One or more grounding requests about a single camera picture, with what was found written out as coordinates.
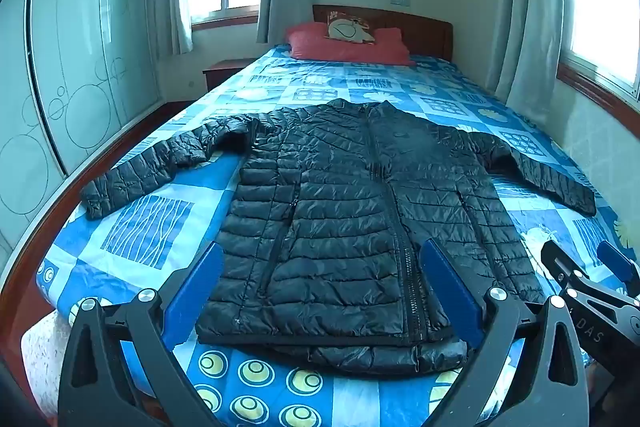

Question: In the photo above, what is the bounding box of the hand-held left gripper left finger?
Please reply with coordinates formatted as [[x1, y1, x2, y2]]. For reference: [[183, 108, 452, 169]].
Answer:
[[57, 243, 225, 427]]

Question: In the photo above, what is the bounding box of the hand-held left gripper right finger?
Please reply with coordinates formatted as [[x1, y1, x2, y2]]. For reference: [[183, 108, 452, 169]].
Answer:
[[420, 237, 591, 427]]

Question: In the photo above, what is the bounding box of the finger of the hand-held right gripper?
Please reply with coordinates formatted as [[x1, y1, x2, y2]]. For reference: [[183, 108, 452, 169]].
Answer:
[[542, 240, 589, 293], [597, 240, 640, 291]]

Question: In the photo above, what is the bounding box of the black puffer jacket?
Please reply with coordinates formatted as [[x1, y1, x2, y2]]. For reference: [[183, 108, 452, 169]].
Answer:
[[80, 98, 598, 376]]

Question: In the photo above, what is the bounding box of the blue patterned bed sheet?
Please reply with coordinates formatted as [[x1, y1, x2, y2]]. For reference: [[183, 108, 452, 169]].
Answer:
[[37, 44, 640, 427]]

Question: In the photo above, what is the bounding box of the white mattress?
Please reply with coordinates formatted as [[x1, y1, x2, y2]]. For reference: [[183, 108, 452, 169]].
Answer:
[[21, 307, 76, 410]]

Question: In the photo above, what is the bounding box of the wooden nightstand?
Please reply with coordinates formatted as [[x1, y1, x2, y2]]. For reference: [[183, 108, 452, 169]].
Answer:
[[202, 58, 257, 94]]

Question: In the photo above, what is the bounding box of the wooden headboard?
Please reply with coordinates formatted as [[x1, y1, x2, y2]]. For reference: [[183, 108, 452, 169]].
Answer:
[[312, 4, 454, 62]]

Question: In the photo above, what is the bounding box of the frosted glass sliding wardrobe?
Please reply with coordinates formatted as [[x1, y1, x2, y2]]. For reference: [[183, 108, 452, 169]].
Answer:
[[0, 0, 167, 258]]

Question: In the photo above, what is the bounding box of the red pillow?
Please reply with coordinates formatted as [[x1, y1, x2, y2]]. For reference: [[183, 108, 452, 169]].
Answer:
[[285, 21, 417, 66]]

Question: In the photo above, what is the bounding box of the cream printed cushion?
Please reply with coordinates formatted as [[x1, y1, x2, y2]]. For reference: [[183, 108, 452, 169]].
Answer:
[[325, 11, 377, 44]]

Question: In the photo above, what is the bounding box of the wooden bed frame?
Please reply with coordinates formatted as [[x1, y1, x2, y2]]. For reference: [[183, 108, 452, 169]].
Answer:
[[0, 102, 168, 427]]

